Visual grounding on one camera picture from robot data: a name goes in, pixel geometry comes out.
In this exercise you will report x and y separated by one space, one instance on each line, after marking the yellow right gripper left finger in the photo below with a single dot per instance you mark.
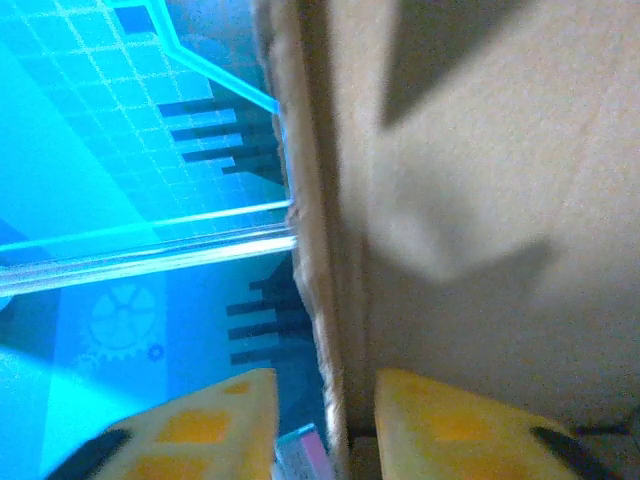
200 435

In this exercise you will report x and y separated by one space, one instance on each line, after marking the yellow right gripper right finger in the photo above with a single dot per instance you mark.
450 430

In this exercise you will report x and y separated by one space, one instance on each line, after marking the brown cardboard box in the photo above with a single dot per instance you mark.
500 200

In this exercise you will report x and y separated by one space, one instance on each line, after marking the purple snack packet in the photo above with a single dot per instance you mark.
305 455

